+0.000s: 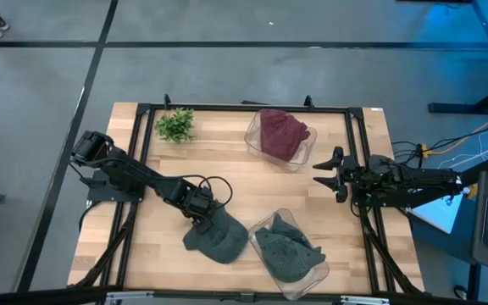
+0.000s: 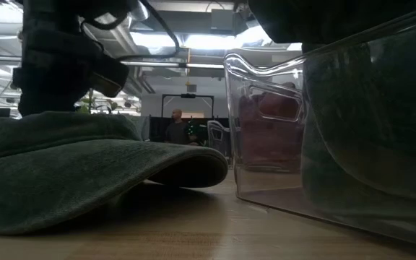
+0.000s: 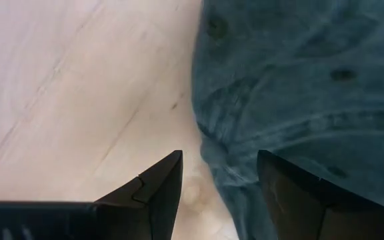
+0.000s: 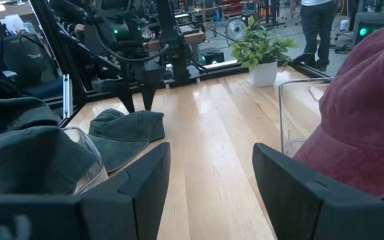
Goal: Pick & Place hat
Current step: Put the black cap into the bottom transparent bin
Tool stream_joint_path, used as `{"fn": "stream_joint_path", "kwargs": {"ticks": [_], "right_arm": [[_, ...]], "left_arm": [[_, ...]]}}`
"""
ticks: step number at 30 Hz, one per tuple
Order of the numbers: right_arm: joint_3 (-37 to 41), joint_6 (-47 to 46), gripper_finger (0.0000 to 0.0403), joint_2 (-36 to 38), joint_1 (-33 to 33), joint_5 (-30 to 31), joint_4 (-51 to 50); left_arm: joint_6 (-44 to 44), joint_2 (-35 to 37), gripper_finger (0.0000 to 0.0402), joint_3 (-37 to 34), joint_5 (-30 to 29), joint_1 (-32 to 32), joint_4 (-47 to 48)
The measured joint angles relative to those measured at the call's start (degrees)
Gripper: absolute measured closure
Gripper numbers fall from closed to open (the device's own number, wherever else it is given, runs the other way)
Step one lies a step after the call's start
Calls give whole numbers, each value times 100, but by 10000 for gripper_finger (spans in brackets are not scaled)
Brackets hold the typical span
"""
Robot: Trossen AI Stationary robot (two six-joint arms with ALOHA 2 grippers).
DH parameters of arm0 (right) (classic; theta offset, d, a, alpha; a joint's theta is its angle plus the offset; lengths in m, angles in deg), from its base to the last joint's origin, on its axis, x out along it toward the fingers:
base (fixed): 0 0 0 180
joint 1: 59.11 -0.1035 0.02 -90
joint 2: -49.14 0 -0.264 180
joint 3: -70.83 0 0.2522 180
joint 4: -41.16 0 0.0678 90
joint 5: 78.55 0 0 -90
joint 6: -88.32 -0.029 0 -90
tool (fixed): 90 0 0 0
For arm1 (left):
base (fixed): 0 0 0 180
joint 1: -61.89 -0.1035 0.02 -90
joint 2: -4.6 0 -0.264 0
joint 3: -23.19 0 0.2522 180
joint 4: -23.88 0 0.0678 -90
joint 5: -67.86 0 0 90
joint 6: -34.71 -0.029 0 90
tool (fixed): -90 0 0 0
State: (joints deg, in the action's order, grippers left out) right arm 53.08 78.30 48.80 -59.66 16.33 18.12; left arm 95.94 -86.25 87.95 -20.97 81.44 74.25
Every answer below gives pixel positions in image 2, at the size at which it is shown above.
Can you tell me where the person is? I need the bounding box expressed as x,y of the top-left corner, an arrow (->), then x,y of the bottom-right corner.
164,108 -> 194,146

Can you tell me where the fluorescent ceiling light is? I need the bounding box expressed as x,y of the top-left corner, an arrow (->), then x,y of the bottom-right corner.
130,25 -> 303,51

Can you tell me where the green baseball cap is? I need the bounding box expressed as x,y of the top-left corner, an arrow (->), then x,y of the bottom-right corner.
247,0 -> 416,203
300,104 -> 416,222

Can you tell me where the potted green plant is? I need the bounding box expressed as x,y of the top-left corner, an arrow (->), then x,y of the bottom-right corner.
76,89 -> 121,115

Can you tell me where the ceiling light tube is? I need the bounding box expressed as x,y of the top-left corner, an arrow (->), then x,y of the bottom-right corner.
119,60 -> 225,69

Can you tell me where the silver ceiling duct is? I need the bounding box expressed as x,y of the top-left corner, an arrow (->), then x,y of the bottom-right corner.
128,0 -> 151,21

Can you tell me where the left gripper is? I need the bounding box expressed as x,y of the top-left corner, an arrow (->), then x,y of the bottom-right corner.
12,30 -> 97,117

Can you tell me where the black camera frame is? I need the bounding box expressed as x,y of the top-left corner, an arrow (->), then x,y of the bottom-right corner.
161,92 -> 215,120

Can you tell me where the grey ceiling unit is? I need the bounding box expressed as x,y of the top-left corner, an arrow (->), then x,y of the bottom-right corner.
210,7 -> 248,35

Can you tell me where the dark green towel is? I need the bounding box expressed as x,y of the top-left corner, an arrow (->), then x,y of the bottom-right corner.
0,110 -> 230,236

